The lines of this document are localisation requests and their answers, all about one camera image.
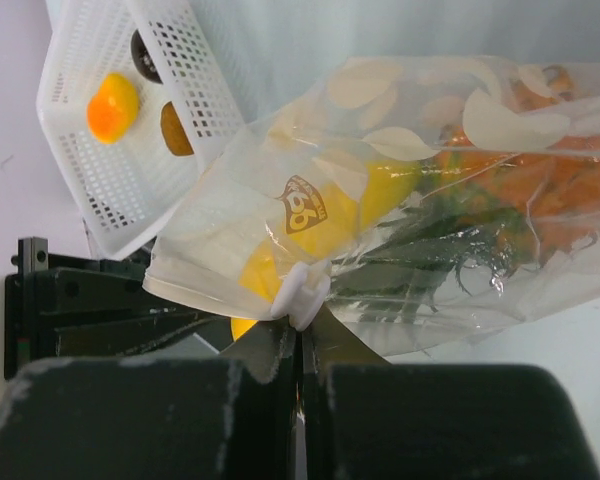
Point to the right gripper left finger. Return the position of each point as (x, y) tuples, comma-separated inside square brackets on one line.
[(228, 416)]

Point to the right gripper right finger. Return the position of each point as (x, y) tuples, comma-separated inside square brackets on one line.
[(367, 418)]

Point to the clear zip top bag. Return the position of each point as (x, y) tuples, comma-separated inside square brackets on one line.
[(192, 263)]

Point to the yellow toy banana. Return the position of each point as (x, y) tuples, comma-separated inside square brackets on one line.
[(286, 260)]

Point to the brown kiwi toy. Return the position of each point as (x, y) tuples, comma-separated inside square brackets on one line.
[(173, 133)]

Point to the orange papaya slice toy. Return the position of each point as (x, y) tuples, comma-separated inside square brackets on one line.
[(113, 109)]

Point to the white plastic basket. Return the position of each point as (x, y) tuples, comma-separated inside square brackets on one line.
[(126, 190)]

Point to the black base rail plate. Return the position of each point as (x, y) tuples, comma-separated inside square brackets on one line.
[(62, 306)]

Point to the dark purple mangosteen toy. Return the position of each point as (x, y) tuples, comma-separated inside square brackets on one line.
[(142, 59)]

